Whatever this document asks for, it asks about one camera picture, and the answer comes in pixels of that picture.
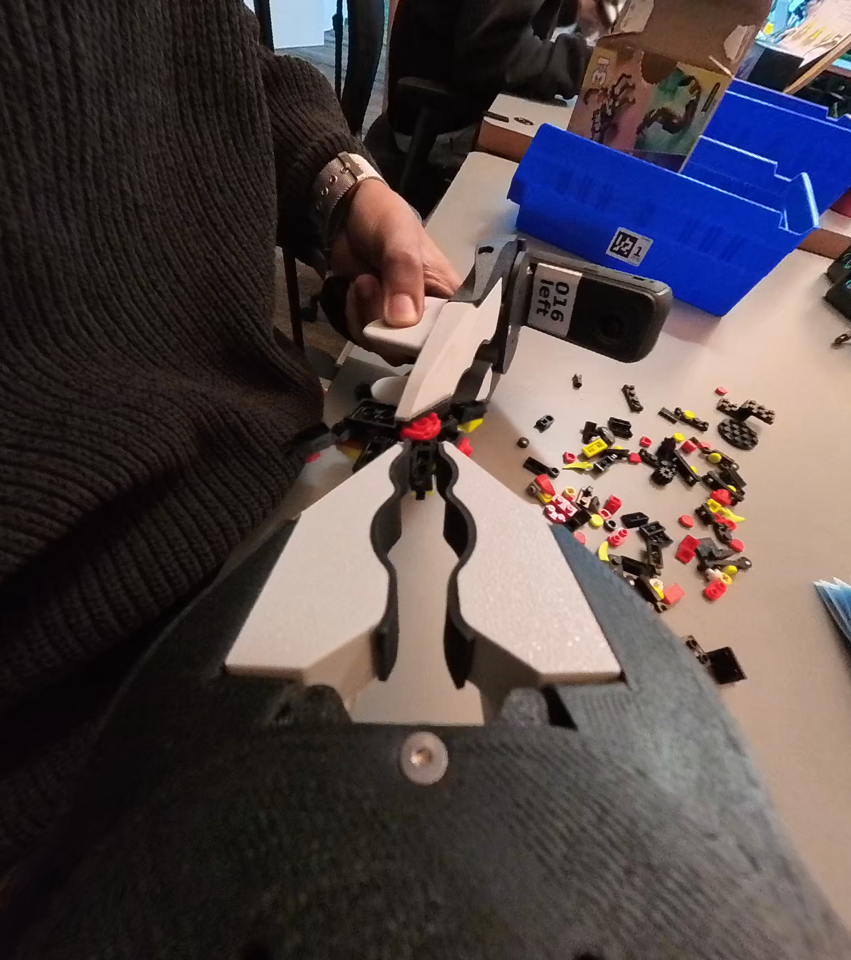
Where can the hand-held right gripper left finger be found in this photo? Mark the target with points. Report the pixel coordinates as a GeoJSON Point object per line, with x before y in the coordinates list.
{"type": "Point", "coordinates": [320, 600]}

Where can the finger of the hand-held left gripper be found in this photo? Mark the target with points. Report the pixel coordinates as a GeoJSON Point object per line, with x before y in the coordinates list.
{"type": "Point", "coordinates": [440, 360]}

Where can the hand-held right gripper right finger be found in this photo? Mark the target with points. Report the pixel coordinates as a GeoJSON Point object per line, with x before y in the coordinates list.
{"type": "Point", "coordinates": [530, 607]}

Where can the black yellow red lego model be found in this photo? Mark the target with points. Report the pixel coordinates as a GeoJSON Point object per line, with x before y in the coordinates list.
{"type": "Point", "coordinates": [418, 429]}

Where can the pile of lego pieces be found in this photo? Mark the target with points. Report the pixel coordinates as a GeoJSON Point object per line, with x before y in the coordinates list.
{"type": "Point", "coordinates": [690, 547]}

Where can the cardboard lego box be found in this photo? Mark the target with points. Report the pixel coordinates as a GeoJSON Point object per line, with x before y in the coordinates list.
{"type": "Point", "coordinates": [665, 97]}

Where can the person's left hand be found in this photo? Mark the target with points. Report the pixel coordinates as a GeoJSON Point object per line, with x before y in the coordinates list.
{"type": "Point", "coordinates": [388, 240]}

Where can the blue plastic bin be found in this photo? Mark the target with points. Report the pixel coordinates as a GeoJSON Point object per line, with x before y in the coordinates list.
{"type": "Point", "coordinates": [808, 127]}
{"type": "Point", "coordinates": [620, 210]}

